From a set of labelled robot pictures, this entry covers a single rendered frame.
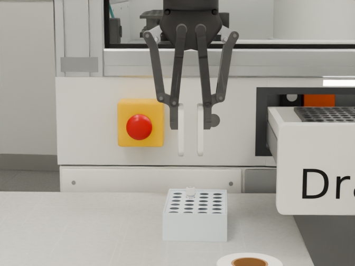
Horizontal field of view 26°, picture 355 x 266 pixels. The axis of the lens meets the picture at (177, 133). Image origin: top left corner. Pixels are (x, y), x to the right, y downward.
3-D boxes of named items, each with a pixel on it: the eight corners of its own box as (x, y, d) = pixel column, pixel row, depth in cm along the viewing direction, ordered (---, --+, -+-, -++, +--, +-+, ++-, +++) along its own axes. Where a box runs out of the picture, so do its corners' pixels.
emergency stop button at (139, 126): (151, 141, 118) (151, 115, 117) (125, 141, 118) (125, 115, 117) (152, 137, 121) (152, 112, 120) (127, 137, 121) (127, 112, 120)
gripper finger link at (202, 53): (193, 24, 106) (203, 23, 106) (202, 104, 108) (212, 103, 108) (194, 26, 102) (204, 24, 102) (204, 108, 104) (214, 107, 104)
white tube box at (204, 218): (226, 241, 100) (227, 214, 99) (162, 240, 100) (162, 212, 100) (226, 214, 112) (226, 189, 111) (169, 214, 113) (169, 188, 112)
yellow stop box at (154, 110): (162, 148, 120) (162, 102, 119) (117, 148, 120) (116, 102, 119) (164, 142, 125) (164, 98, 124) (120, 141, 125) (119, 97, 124)
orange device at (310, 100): (335, 113, 159) (336, 87, 158) (281, 113, 160) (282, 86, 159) (331, 110, 164) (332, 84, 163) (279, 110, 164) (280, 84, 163)
